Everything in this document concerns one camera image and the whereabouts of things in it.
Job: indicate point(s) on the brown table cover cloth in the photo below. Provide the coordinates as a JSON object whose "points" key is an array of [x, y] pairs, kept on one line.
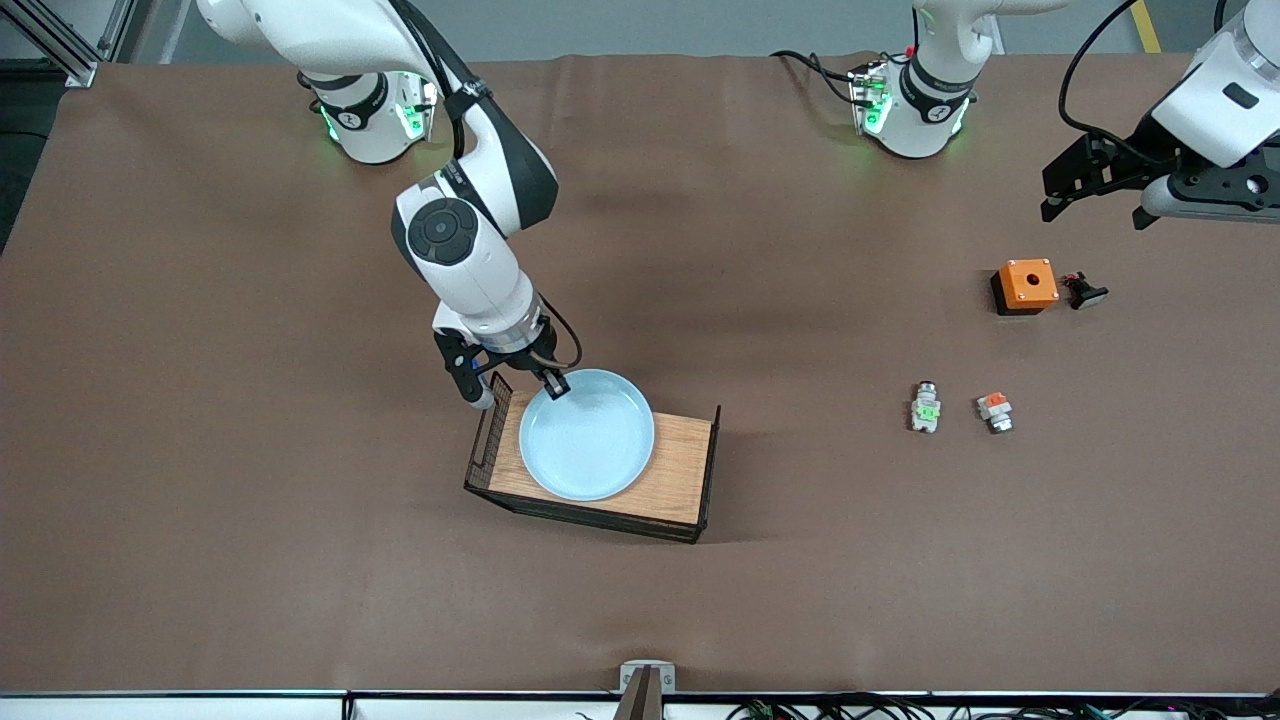
{"points": [[300, 600]]}

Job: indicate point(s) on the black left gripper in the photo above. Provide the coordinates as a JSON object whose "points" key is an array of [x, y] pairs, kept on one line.
{"points": [[1122, 167]]}

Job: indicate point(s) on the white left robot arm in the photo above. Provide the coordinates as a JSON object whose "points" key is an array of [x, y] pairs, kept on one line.
{"points": [[920, 110]]}

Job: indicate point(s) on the light blue round plate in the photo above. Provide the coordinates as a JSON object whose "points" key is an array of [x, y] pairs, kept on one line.
{"points": [[590, 440]]}

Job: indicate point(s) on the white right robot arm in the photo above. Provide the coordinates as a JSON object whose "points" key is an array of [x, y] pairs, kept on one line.
{"points": [[470, 270]]}

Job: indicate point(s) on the push button with green block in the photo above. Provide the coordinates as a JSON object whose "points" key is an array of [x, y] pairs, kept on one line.
{"points": [[926, 408]]}

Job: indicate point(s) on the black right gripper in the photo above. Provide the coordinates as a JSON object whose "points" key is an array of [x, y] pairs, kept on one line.
{"points": [[527, 358]]}

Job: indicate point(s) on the aluminium frame profile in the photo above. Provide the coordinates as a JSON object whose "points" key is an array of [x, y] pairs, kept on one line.
{"points": [[70, 55]]}

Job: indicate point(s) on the white table edge rail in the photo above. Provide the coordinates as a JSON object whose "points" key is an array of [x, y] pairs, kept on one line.
{"points": [[200, 708]]}

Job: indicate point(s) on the orange push button box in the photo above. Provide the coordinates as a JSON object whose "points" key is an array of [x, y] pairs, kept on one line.
{"points": [[1030, 285]]}

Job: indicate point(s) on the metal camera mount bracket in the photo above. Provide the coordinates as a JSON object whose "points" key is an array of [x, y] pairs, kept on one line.
{"points": [[647, 690]]}

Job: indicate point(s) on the orange and grey contact block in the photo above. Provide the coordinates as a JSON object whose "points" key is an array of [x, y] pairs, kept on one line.
{"points": [[995, 410]]}

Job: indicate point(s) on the black push button head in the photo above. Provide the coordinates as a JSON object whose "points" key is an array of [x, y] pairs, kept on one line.
{"points": [[1085, 293]]}

